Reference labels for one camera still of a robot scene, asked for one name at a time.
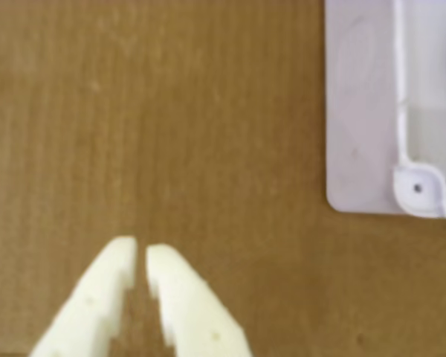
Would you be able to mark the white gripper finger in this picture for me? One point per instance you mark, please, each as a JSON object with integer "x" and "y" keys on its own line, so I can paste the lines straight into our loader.
{"x": 93, "y": 297}
{"x": 193, "y": 312}

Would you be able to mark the pale plastic open box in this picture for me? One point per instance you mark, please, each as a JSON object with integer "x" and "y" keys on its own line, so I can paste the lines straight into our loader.
{"x": 360, "y": 111}

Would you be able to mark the brown cardboard sheet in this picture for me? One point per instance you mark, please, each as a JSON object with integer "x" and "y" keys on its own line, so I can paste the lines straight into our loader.
{"x": 171, "y": 111}

